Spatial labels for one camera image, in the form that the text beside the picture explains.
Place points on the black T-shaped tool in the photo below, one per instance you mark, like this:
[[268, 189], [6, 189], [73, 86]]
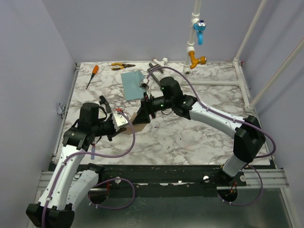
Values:
[[103, 101]]

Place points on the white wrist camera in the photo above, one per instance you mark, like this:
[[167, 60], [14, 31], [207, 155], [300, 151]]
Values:
[[119, 119], [144, 84]]

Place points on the orange handled screwdriver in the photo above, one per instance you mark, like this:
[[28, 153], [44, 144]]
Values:
[[94, 72]]

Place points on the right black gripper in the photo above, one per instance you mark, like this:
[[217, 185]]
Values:
[[147, 109]]

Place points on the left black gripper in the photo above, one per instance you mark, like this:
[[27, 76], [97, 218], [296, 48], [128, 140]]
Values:
[[114, 133]]

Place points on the white pipe fitting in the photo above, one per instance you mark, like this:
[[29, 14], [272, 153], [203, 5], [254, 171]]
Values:
[[162, 62]]

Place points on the wall hook clip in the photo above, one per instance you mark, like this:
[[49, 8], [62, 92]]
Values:
[[61, 109]]

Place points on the dark metal crank handle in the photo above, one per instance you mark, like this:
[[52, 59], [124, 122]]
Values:
[[156, 69]]

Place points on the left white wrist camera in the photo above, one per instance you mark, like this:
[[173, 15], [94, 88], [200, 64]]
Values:
[[119, 119]]

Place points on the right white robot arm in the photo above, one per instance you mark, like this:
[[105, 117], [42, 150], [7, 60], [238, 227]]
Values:
[[245, 133]]

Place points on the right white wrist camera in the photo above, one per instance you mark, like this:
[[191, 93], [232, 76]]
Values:
[[144, 84]]

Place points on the orange tap valve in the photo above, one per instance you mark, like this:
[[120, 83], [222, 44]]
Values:
[[196, 61]]

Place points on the teal paper envelope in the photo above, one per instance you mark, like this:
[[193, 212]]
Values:
[[131, 82]]

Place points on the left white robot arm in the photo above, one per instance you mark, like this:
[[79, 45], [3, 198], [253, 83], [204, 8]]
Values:
[[56, 206]]

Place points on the blue tap valve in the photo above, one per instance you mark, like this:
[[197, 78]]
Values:
[[199, 28]]

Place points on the yellow handled pliers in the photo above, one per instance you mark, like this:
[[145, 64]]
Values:
[[119, 66]]

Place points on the tan paper letter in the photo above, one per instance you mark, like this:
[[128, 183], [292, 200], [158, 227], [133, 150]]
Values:
[[136, 127]]

